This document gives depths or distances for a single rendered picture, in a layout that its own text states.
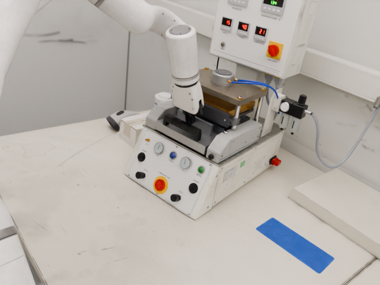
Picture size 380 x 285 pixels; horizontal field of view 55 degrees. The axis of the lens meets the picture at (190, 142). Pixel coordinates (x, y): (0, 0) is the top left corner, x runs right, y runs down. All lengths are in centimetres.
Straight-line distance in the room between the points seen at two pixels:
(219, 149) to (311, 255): 42
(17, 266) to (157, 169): 73
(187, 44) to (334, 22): 73
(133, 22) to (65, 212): 60
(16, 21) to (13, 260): 43
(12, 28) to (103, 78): 196
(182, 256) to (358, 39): 101
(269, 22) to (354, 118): 52
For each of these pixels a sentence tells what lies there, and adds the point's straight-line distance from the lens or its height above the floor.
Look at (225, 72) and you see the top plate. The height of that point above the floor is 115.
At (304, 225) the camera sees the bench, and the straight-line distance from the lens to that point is 131.
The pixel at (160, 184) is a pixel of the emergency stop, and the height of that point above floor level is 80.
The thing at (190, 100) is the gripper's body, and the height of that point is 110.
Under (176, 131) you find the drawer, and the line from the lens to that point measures 121.
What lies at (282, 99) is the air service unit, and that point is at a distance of 133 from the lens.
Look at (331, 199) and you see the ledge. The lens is 141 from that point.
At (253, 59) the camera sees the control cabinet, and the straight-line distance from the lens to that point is 137.
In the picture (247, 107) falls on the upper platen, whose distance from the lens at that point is 129.
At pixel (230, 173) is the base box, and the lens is 124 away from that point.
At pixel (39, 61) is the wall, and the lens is 250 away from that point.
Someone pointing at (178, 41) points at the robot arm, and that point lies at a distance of 102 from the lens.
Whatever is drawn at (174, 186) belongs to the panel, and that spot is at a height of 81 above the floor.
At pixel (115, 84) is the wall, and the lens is 277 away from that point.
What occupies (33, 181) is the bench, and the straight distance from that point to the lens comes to 134.
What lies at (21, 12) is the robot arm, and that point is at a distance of 80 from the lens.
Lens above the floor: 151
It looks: 28 degrees down
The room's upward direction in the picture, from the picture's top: 9 degrees clockwise
